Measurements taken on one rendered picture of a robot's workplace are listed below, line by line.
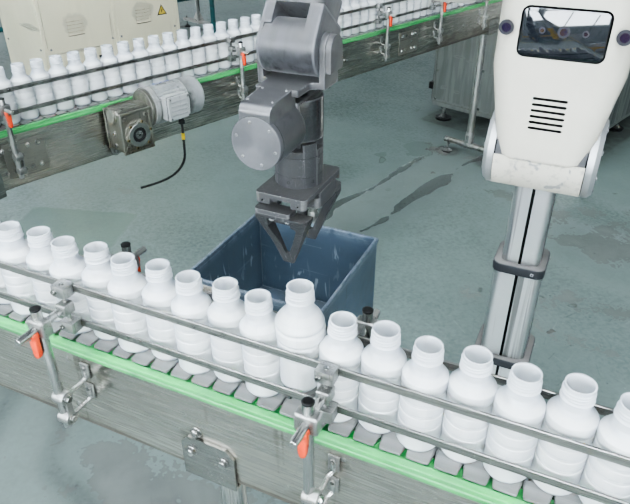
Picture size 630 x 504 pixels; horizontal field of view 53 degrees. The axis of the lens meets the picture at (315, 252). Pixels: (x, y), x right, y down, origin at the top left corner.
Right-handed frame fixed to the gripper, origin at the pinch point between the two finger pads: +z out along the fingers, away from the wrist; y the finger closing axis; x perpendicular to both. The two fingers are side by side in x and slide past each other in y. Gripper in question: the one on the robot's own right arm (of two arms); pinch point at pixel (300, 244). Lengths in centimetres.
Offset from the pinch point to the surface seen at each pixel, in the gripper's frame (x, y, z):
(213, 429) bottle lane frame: -12.5, 6.1, 33.5
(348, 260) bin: -15, -56, 39
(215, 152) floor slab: -198, -272, 129
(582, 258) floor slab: 40, -234, 128
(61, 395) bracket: -38, 11, 32
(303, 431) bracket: 6.5, 13.0, 18.1
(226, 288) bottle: -12.8, -1.3, 11.6
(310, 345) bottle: 2.7, 2.8, 13.6
